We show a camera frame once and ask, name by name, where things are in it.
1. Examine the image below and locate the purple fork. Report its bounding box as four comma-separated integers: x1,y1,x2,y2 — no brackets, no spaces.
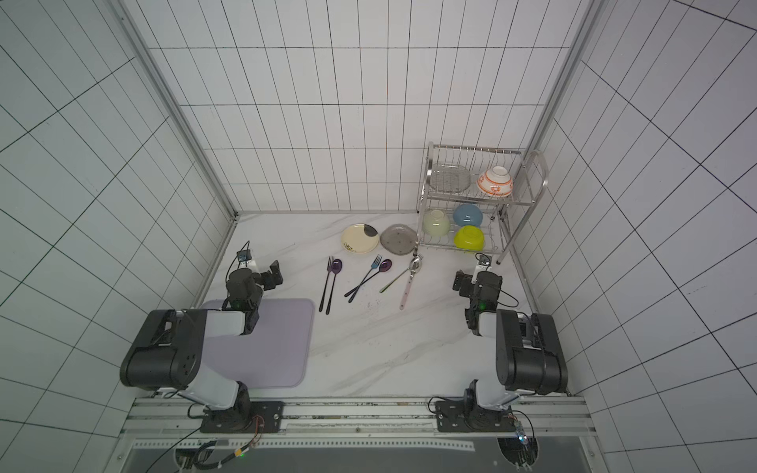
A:
319,255,335,313

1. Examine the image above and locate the lilac placemat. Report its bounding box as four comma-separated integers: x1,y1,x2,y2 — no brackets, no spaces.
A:
202,299,315,390

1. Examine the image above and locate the dark purple spoon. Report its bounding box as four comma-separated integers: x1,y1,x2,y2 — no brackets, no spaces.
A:
346,259,392,304

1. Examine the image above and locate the blue fork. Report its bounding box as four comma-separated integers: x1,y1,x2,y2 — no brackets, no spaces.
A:
345,254,382,297

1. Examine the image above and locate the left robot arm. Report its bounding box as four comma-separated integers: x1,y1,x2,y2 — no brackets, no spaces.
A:
119,260,283,434

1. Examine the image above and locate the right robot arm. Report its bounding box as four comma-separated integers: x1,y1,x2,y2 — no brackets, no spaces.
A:
453,269,569,431

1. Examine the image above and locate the lime green bowl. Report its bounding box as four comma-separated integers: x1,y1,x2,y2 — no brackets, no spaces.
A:
453,226,486,251

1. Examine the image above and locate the pale green bowl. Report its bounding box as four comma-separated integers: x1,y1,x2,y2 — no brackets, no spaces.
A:
422,209,451,238

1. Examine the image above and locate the blue bowl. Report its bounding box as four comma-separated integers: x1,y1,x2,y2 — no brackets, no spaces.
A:
453,203,483,228

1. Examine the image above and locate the metal dish rack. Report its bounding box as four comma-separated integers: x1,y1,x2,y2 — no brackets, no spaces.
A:
417,142,549,263

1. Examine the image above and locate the cream plate with dark patch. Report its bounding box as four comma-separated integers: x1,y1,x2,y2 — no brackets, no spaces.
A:
341,224,380,254

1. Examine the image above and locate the grey plate in rack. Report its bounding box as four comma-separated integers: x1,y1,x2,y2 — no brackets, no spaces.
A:
429,164,471,194

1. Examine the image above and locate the white orange patterned bowl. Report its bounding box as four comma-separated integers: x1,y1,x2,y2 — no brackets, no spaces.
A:
476,166,513,198

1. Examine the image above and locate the pink handled spoon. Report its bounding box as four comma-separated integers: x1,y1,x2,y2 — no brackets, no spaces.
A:
399,254,423,311

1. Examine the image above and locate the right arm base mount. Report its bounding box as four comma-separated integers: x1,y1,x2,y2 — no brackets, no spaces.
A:
427,397,516,434

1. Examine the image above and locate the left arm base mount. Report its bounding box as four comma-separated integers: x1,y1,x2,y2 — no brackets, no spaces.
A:
199,401,285,436

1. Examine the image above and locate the aluminium mounting rail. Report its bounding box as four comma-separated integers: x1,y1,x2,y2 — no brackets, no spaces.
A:
121,396,597,451

